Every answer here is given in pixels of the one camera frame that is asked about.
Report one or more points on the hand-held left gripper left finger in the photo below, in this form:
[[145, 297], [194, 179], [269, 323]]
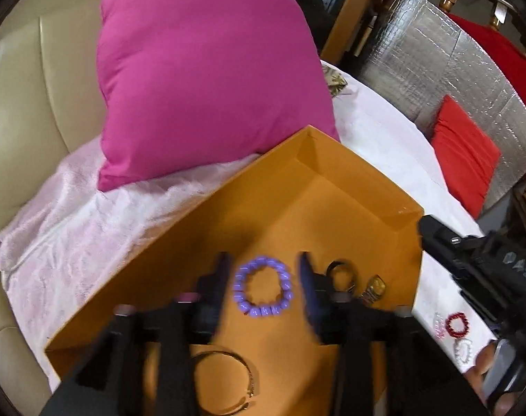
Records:
[[221, 281]]

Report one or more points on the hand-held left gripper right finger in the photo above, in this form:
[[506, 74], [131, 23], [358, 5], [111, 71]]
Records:
[[306, 286]]

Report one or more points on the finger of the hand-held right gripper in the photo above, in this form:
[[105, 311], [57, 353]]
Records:
[[436, 238]]

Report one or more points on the orange cardboard box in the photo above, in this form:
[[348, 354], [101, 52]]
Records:
[[315, 208]]

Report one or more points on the person's right hand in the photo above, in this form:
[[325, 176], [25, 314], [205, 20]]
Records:
[[484, 362]]

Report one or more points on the wide black cuff bangle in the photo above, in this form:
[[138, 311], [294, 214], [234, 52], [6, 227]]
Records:
[[332, 268]]

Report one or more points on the red cushion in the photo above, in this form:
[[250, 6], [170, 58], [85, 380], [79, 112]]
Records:
[[464, 156]]

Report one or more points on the gold bangle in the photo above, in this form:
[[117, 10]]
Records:
[[247, 366]]

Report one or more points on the pale pink blanket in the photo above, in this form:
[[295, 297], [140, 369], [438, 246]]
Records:
[[94, 208]]

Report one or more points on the silver foil board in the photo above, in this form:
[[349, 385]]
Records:
[[427, 52]]

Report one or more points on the patterned cloth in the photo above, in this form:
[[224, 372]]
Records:
[[336, 80]]

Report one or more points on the red cloth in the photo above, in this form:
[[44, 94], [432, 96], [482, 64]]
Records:
[[497, 47]]

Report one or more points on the pink pillow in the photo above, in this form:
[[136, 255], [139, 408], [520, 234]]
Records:
[[211, 78]]

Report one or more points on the wooden cabinet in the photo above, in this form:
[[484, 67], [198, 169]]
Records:
[[358, 13]]

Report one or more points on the cream leather sofa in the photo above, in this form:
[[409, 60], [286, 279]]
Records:
[[37, 104]]

